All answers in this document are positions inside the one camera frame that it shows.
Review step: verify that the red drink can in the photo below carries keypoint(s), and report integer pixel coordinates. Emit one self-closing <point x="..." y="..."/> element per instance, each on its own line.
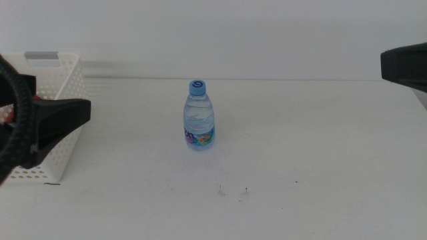
<point x="5" y="115"/>

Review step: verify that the white perforated plastic basket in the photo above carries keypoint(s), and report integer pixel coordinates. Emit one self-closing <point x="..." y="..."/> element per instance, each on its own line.
<point x="70" y="80"/>

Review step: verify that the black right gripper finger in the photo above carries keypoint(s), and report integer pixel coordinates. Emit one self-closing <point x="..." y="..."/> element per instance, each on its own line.
<point x="407" y="66"/>

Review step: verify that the clear water bottle blue cap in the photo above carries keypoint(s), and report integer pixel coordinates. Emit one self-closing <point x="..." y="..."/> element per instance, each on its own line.
<point x="198" y="116"/>

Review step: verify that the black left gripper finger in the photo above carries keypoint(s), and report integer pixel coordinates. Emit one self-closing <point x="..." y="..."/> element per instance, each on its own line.
<point x="30" y="86"/>
<point x="53" y="118"/>

